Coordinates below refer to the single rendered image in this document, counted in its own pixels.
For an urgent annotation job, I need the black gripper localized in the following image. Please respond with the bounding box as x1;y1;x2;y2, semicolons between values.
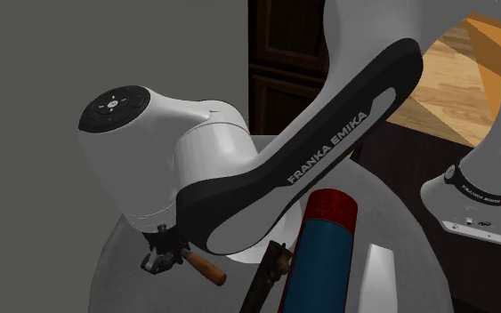
140;223;190;276

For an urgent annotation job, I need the wooden handled tool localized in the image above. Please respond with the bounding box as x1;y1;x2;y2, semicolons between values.
180;247;228;287

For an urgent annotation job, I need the grey round table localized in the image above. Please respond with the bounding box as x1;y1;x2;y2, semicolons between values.
87;134;456;313

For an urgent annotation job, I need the white wedge shaped object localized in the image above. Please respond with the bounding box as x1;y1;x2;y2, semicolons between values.
357;243;397;313

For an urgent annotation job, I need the blue cylinder with red cap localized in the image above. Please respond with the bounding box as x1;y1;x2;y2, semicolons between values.
277;188;360;313

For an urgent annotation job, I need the dark wooden panelled door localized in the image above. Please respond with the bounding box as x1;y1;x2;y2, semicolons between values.
247;0;331;136

